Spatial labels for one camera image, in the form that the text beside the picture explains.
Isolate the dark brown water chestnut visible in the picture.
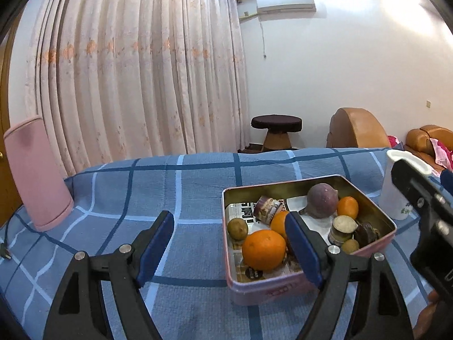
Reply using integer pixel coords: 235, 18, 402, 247
354, 222, 380, 248

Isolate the small orange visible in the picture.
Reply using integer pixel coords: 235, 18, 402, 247
336, 197, 359, 220

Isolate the large orange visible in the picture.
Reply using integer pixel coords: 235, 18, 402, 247
242, 229, 287, 271

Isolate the purple round fruit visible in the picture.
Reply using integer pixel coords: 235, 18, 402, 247
299, 183, 339, 219

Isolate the small yellow-green fruit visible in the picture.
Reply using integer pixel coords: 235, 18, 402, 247
227, 218, 249, 241

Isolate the person's hand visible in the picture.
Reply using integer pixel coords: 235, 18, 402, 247
413, 289, 452, 339

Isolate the pink floral cloth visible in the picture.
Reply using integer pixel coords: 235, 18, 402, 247
388, 136, 452, 174

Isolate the white printed paper cup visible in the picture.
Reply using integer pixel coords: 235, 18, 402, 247
379, 149, 434, 220

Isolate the brown leather sofa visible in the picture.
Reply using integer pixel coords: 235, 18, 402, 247
404, 125, 452, 170

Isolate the cut sugarcane piece in tin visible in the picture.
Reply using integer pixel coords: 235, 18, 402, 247
328, 215, 358, 247

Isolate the pink rectangular tin box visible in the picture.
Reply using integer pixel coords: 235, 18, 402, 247
222, 174, 397, 305

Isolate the brown leather armchair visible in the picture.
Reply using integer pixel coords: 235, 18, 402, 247
326, 107, 390, 148

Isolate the blue plaid tablecloth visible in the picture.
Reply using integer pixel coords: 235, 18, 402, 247
0, 146, 453, 340

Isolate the orange in tin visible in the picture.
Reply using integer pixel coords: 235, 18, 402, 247
270, 210, 288, 242

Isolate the pink cylindrical bin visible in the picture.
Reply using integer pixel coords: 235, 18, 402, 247
4, 116, 74, 232

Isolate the printed paper liner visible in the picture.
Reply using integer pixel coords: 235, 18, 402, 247
224, 196, 337, 286

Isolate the dark round stool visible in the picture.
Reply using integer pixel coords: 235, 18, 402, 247
251, 114, 302, 152

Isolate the pink floral curtain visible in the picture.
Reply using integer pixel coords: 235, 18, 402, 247
25, 0, 250, 176

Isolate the black power plug cable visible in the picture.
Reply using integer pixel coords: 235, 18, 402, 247
0, 215, 13, 260

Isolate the white wall air conditioner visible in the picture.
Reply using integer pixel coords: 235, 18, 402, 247
256, 0, 316, 14

